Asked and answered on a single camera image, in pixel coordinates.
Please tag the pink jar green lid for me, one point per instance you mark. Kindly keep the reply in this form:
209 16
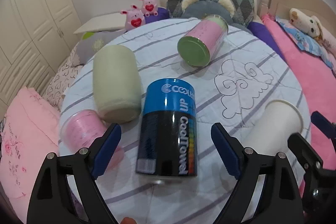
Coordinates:
199 45

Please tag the heart pattern sheet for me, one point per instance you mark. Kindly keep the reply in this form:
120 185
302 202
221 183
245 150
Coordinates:
66 75

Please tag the pale green cup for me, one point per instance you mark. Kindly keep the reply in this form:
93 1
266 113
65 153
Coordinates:
116 84

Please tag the pink plastic cup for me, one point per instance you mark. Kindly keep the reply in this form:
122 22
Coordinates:
81 129

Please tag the purple cushion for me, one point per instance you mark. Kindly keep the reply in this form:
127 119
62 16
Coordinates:
162 15

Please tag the blue cartoon pillow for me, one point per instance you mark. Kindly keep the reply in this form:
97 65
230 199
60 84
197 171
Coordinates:
305 43

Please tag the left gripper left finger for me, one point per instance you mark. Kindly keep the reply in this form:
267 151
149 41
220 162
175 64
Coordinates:
51 201

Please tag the white paper cup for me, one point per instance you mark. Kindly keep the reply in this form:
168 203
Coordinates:
270 134

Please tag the front pink bunny plush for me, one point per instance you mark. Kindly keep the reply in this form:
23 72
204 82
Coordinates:
134 18

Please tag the cream white wardrobe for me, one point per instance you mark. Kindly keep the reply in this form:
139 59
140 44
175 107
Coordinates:
36 39

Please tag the pink bunny plush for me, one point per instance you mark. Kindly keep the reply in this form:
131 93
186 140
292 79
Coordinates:
134 18
149 7

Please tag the white striped tablecloth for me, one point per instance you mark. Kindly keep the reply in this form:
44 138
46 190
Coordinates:
233 90

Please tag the white dog plush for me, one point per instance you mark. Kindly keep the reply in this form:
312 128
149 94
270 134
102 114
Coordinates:
313 27

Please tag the rear pink bunny plush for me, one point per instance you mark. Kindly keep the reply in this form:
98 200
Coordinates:
149 7

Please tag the cream bed headboard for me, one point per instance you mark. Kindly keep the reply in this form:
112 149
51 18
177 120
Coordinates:
281 8

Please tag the pink bed blanket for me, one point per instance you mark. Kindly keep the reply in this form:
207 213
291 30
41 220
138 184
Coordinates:
315 78

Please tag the white bedside table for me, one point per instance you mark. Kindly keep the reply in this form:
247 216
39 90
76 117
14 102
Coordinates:
108 22

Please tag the blue black CoolTowel can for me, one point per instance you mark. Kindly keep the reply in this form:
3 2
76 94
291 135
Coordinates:
167 147

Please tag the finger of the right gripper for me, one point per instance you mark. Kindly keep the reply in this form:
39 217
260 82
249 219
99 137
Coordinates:
305 155
324 125

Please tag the grey flower pillow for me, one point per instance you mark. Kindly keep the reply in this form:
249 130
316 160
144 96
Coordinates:
91 43

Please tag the grey bear plush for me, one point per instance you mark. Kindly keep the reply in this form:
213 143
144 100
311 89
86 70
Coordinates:
202 8

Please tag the operator fingertip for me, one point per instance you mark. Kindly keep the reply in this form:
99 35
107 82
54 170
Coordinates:
128 220

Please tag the pink embroidered quilt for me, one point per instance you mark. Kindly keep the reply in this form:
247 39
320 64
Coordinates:
31 131

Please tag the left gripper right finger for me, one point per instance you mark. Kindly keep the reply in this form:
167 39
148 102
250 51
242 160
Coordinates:
266 190

